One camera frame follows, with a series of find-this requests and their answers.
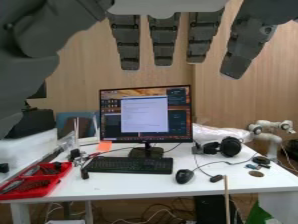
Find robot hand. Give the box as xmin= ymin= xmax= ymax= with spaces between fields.
xmin=0 ymin=0 xmax=298 ymax=139

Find black bag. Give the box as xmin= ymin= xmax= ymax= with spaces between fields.
xmin=2 ymin=107 xmax=57 ymax=140

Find white router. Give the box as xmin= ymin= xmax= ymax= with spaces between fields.
xmin=71 ymin=115 xmax=101 ymax=147

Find computer monitor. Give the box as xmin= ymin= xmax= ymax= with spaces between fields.
xmin=97 ymin=84 xmax=194 ymax=145

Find orange paper note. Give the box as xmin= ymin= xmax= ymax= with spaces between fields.
xmin=97 ymin=141 xmax=114 ymax=152

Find red tray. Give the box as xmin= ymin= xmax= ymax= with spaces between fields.
xmin=18 ymin=161 xmax=74 ymax=180
xmin=0 ymin=175 xmax=62 ymax=201

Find small black object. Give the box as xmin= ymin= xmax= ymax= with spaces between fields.
xmin=79 ymin=166 xmax=90 ymax=181

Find black keyboard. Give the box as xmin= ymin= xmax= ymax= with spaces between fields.
xmin=82 ymin=156 xmax=174 ymax=175

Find white desk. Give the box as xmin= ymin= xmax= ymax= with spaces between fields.
xmin=0 ymin=142 xmax=298 ymax=224

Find black mouse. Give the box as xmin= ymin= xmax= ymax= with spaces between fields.
xmin=174 ymin=168 xmax=195 ymax=185

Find black headphones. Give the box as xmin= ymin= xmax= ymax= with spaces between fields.
xmin=199 ymin=136 xmax=244 ymax=159

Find small white jointed device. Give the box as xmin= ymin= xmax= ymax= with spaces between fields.
xmin=246 ymin=119 xmax=296 ymax=164

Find round brown coaster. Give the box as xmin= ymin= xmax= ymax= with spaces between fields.
xmin=247 ymin=170 xmax=266 ymax=179

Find thin stick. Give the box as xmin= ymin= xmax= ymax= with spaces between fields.
xmin=222 ymin=175 xmax=232 ymax=224

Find black computer tower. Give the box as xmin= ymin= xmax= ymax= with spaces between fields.
xmin=192 ymin=195 xmax=236 ymax=224

